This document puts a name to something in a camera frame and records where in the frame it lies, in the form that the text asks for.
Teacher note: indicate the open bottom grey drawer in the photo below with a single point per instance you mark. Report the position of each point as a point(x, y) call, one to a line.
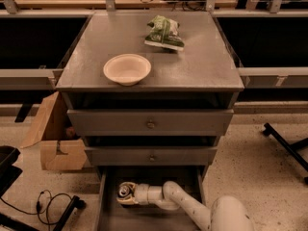
point(114, 217)

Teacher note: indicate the top grey drawer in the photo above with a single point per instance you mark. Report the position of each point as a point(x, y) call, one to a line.
point(150, 122)

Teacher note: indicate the grey drawer cabinet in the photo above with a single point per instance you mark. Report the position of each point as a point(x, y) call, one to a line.
point(200, 77)

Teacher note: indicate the brown cardboard box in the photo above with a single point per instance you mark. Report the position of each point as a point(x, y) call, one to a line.
point(52, 132)

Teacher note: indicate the green chip bag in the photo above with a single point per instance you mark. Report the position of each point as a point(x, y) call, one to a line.
point(164, 32)

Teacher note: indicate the white paper bowl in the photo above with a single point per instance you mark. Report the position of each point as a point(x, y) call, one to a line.
point(127, 69)

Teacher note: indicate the middle grey drawer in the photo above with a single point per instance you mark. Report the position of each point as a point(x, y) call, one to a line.
point(151, 156)

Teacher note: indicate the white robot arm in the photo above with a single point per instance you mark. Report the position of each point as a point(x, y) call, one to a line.
point(226, 214)

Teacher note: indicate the black chair base leg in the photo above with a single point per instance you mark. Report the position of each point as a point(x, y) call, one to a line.
point(75, 203)

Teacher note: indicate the black stand leg right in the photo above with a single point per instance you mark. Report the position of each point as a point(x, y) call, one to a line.
point(291, 148)

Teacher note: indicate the black bin at left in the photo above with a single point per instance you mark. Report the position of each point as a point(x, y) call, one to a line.
point(8, 172)

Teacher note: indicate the blue pepsi can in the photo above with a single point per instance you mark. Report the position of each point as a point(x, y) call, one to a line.
point(124, 191)

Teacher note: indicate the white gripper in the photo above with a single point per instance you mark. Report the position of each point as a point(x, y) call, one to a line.
point(141, 192)

